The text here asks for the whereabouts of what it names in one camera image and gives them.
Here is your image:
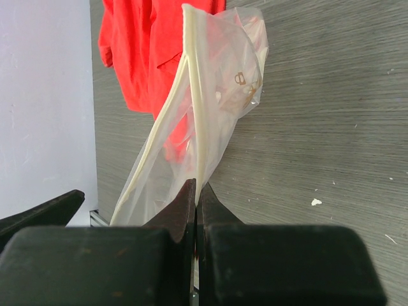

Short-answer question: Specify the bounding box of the red cloth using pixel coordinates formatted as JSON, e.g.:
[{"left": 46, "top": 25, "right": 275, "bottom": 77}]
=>
[{"left": 98, "top": 0, "right": 228, "bottom": 163}]

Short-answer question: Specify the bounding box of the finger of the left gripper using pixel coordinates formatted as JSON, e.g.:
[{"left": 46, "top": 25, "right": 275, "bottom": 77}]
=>
[{"left": 1, "top": 189, "right": 85, "bottom": 251}]

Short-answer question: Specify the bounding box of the clear polka dot zip bag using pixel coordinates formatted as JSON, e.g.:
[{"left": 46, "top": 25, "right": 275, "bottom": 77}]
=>
[{"left": 110, "top": 4, "right": 269, "bottom": 226}]

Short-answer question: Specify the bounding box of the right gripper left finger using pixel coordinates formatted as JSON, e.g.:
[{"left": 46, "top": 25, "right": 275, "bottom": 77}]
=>
[{"left": 1, "top": 179, "right": 196, "bottom": 305}]

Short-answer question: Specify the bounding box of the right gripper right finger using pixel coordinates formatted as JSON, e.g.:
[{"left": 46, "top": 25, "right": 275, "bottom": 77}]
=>
[{"left": 197, "top": 185, "right": 388, "bottom": 305}]

